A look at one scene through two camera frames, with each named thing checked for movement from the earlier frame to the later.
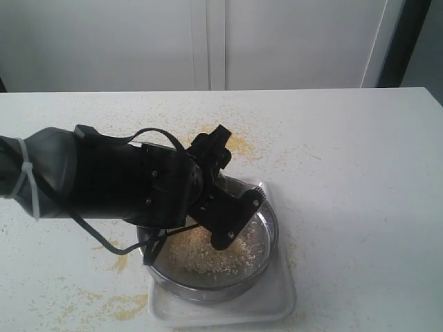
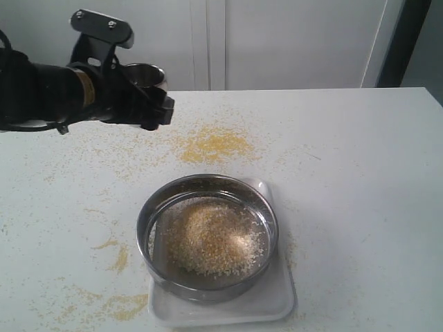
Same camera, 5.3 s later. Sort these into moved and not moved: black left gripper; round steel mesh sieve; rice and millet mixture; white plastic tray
Moved: black left gripper
Not moved: round steel mesh sieve; rice and millet mixture; white plastic tray
